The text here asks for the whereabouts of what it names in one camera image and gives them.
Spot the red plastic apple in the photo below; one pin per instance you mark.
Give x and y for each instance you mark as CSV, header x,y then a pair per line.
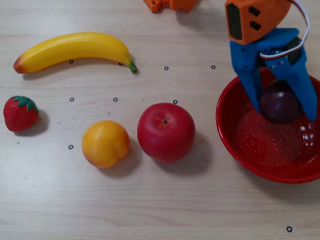
x,y
166,133

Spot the red speckled enamel bowl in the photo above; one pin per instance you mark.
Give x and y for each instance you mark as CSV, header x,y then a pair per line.
x,y
262,150

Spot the orange robot base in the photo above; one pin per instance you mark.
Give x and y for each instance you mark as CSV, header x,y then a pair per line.
x,y
180,4

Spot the yellow orange peach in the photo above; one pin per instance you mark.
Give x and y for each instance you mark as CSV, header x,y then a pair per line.
x,y
105,143

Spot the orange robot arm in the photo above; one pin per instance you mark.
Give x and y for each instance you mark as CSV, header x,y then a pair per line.
x,y
270,15

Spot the blue gripper with motor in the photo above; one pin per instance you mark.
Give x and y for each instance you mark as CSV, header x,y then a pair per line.
x,y
246,58

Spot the yellow plastic banana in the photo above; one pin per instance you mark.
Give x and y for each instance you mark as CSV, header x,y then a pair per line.
x,y
75,48

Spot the red plastic strawberry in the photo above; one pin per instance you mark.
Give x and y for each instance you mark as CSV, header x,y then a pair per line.
x,y
18,116

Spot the dark purple plum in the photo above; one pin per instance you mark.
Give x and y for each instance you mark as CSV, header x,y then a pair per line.
x,y
280,107

